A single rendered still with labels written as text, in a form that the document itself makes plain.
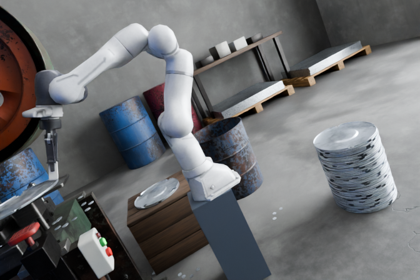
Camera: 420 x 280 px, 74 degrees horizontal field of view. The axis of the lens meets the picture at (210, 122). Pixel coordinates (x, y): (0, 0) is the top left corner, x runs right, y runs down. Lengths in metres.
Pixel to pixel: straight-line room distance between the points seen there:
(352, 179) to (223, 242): 0.66
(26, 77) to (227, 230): 1.13
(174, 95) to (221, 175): 0.38
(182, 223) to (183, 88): 0.84
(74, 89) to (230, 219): 0.78
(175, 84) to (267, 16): 4.34
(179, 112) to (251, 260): 0.71
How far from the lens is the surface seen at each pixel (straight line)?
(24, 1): 4.78
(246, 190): 1.99
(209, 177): 1.16
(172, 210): 1.63
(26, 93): 1.54
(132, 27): 1.16
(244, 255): 1.33
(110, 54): 1.11
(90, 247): 1.00
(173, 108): 1.07
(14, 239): 0.92
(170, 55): 1.10
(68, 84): 1.09
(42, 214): 1.24
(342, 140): 1.47
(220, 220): 1.22
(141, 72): 4.50
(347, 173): 1.47
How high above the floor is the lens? 0.97
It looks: 12 degrees down
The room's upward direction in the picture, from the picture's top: 25 degrees counter-clockwise
